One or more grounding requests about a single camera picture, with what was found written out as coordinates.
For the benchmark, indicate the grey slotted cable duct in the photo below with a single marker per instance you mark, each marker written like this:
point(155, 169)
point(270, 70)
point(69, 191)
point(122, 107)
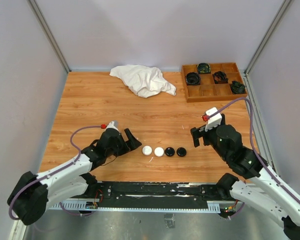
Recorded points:
point(88, 206)

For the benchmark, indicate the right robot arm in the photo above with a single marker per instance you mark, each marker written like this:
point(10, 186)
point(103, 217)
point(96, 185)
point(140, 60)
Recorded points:
point(254, 182)

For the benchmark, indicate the black charging case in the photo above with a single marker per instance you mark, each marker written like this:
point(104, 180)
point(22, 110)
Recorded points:
point(181, 152)
point(169, 151)

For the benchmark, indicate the white crumpled cloth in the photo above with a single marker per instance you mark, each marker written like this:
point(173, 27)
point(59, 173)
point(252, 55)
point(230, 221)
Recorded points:
point(142, 80)

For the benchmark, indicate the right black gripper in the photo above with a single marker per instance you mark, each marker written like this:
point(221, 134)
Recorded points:
point(199, 132)

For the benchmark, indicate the wooden compartment tray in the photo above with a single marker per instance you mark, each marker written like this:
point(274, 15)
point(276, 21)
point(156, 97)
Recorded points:
point(223, 82)

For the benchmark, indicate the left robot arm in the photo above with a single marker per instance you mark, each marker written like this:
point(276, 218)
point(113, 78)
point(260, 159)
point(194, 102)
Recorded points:
point(34, 193)

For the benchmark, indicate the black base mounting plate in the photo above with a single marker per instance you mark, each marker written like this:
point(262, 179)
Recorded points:
point(153, 195)

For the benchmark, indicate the white round charging case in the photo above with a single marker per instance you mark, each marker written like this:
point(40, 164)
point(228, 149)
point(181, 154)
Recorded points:
point(147, 150)

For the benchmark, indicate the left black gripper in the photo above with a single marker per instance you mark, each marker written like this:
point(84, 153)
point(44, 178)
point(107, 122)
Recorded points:
point(132, 143)

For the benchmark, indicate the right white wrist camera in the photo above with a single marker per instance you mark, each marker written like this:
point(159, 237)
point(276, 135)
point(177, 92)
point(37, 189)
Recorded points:
point(213, 121)

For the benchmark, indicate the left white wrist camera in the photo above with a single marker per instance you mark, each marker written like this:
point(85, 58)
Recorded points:
point(113, 125)

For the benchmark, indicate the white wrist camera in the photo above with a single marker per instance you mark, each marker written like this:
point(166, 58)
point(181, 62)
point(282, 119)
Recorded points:
point(113, 125)
point(213, 121)

